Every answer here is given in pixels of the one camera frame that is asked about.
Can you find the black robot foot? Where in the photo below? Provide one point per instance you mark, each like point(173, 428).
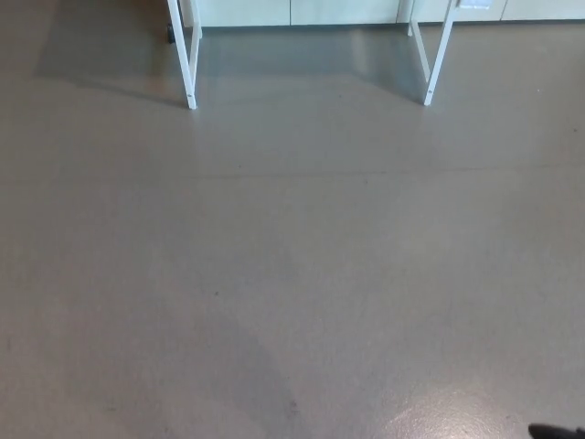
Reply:
point(553, 432)

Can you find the black castor wheel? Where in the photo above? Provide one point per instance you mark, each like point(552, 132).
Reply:
point(170, 33)

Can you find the white desk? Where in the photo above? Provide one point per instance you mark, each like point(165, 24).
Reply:
point(188, 68)

